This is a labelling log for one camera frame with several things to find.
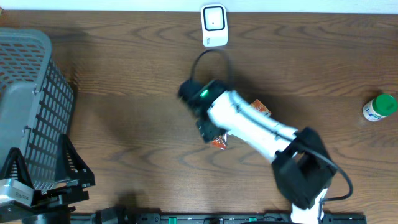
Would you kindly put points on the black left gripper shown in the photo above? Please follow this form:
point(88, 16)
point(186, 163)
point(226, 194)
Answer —
point(61, 200)

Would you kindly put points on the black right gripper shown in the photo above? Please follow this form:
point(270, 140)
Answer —
point(208, 131)

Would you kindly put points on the red Top snack packet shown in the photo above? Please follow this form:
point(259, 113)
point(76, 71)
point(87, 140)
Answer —
point(221, 142)

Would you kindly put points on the orange small carton box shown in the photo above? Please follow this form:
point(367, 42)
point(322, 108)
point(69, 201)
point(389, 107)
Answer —
point(260, 107)

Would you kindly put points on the green lid cup container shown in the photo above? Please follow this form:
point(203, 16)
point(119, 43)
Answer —
point(380, 107)

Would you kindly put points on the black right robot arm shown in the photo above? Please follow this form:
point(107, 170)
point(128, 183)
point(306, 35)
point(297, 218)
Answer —
point(301, 165)

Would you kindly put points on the white barcode scanner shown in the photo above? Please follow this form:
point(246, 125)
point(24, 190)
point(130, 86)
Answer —
point(214, 25)

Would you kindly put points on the dark grey plastic basket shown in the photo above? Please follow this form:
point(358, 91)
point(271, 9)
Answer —
point(37, 102)

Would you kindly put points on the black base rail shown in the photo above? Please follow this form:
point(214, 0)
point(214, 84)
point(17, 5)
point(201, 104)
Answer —
point(153, 218)

